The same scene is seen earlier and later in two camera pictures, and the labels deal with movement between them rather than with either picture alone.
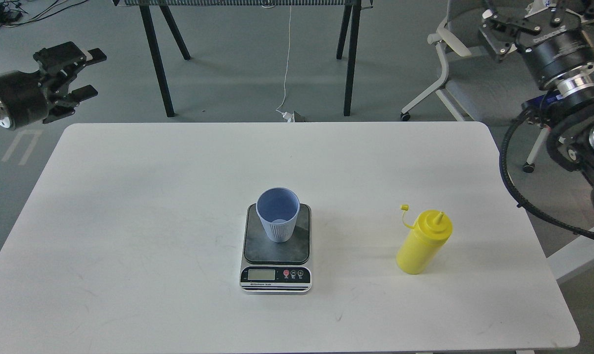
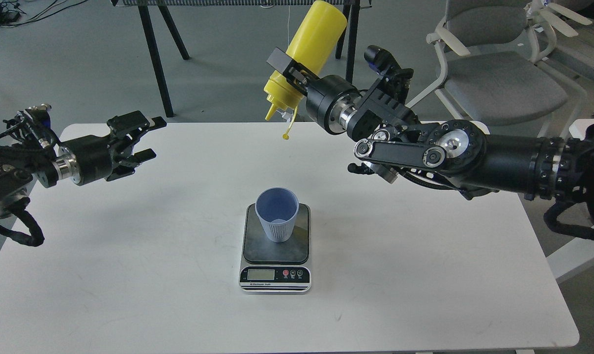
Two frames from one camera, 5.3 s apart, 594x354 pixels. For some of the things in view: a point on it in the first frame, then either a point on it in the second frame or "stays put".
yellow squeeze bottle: (431, 230) → (311, 48)
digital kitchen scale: (269, 267) stays put
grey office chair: (477, 84) stays put
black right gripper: (557, 55) → (330, 100)
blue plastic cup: (279, 208) stays put
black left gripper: (25, 99) → (86, 161)
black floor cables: (7, 13) stays put
